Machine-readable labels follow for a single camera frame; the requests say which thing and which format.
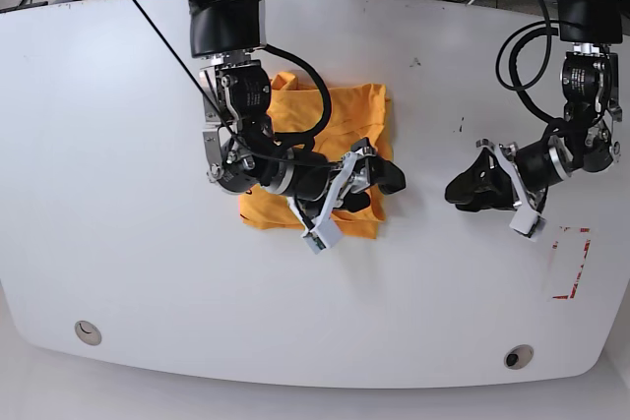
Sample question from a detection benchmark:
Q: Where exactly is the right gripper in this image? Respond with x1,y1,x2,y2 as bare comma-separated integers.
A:
287,138,407,231

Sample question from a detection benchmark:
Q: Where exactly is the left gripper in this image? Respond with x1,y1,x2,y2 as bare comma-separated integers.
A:
445,138,545,216

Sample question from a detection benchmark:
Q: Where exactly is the orange t-shirt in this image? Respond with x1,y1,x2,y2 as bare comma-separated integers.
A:
239,72,393,239

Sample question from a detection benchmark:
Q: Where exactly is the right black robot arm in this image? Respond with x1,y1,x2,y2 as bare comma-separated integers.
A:
187,0,406,239

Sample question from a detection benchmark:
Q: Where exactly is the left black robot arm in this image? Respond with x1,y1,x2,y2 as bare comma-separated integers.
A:
445,0,629,212

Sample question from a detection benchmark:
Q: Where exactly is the red tape rectangle marking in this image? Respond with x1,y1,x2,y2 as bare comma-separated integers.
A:
546,227,593,300

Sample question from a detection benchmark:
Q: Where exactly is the right table grommet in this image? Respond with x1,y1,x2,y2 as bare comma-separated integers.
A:
504,344,534,370

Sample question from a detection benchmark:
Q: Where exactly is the table grommet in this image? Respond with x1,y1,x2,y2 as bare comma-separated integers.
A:
74,321,102,346
504,344,534,370

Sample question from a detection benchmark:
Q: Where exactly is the left table grommet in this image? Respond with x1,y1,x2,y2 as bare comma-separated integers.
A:
74,321,102,346

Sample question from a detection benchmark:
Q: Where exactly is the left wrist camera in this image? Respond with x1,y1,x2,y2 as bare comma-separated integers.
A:
509,206,546,241

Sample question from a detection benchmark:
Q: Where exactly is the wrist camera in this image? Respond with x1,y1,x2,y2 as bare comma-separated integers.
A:
302,219,344,255
509,206,546,241

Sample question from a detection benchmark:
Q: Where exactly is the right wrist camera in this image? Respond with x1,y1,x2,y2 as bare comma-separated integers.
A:
302,219,344,255

